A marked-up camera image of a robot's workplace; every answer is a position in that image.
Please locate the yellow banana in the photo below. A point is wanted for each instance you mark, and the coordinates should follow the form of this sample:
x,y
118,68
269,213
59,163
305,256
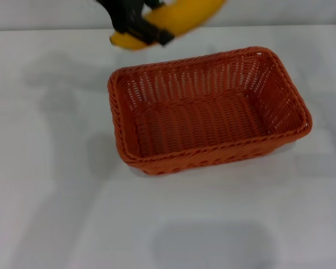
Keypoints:
x,y
182,16

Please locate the orange woven plastic basket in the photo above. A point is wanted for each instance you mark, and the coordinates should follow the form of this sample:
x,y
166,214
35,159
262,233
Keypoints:
x,y
210,117

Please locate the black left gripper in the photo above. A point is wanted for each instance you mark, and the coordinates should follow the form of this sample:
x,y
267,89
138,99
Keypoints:
x,y
123,12

